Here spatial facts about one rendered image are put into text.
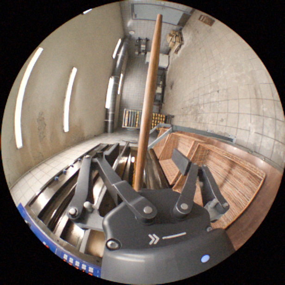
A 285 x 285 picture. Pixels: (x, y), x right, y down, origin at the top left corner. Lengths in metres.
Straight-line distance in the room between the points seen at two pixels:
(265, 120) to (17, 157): 2.68
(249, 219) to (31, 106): 2.17
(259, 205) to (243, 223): 0.15
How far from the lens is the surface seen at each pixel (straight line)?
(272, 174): 0.64
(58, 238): 0.73
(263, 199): 0.67
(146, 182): 0.33
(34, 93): 1.51
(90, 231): 0.49
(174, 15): 4.83
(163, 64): 5.51
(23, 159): 1.48
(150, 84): 0.26
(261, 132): 1.24
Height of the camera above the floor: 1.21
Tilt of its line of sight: 4 degrees down
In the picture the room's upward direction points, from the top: 84 degrees counter-clockwise
